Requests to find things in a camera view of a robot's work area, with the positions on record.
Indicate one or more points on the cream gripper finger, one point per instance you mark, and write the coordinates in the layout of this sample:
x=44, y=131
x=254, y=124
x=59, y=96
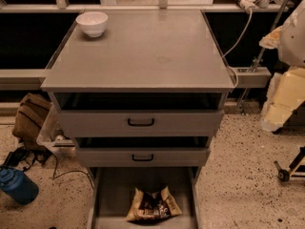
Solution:
x=271, y=40
x=285, y=94

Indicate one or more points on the brown chip bag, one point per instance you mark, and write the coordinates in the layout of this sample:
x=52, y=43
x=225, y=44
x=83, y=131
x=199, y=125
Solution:
x=153, y=206

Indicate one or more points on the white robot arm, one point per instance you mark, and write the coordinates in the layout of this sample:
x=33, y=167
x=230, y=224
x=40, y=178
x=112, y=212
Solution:
x=291, y=48

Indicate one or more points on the grey drawer cabinet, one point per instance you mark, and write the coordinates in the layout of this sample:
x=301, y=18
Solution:
x=145, y=60

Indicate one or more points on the top grey drawer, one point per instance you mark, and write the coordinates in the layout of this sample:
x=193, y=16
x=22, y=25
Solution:
x=136, y=123

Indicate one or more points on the bottom grey open drawer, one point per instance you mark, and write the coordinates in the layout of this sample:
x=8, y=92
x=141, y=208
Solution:
x=114, y=191

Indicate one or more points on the middle grey drawer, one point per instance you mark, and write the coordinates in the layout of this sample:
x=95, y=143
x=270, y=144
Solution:
x=162, y=151

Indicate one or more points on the metal tripod pole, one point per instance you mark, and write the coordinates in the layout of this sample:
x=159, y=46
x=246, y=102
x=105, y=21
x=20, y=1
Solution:
x=263, y=5

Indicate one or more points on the black wheeled stand base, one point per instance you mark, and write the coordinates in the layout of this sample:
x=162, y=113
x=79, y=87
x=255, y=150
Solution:
x=296, y=168

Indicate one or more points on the white ceramic bowl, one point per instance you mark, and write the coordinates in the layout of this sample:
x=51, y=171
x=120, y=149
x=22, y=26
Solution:
x=92, y=23

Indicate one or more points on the clear plastic bin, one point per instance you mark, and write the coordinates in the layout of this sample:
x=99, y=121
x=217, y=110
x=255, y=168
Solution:
x=52, y=136

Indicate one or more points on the brown backpack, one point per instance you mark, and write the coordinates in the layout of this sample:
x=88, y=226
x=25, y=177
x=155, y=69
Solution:
x=30, y=117

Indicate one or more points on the blue water jug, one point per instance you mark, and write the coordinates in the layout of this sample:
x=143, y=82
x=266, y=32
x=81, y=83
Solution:
x=18, y=185

